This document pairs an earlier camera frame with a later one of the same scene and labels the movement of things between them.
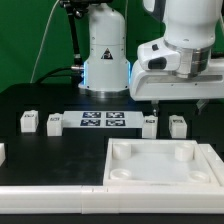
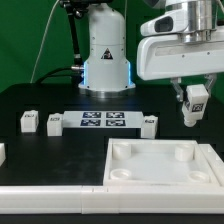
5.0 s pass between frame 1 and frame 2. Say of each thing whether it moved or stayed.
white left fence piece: stayed
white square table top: stayed
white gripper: moved
